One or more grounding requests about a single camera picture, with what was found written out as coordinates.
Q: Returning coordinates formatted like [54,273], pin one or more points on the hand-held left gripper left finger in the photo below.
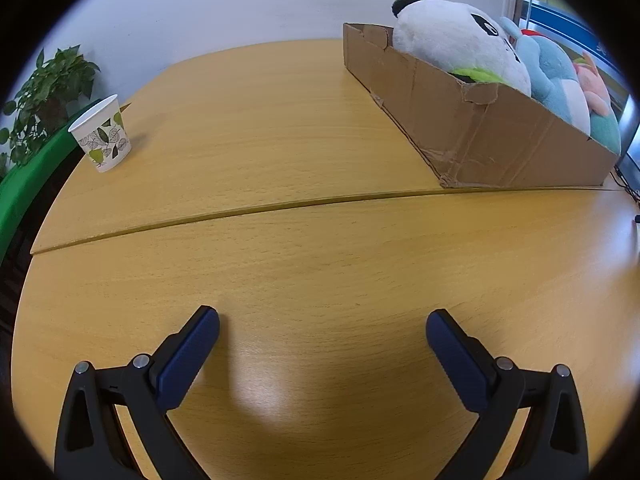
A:
[187,355]

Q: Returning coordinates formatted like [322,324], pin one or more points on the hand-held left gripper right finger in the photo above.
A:
[457,360]

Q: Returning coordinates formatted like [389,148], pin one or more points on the cardboard box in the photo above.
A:
[500,135]

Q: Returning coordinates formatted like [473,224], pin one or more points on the pastel teal pink plush toy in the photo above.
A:
[602,125]

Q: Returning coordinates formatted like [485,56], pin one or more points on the light blue plush toy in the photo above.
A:
[550,70]

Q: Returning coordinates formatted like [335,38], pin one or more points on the panda plush toy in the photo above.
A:
[450,35]

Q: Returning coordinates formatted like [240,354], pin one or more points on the leaf print paper cup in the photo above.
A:
[102,135]

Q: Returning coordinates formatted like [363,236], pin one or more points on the large potted green plant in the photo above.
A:
[55,80]

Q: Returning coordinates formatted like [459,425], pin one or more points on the blue window banner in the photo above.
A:
[565,25]

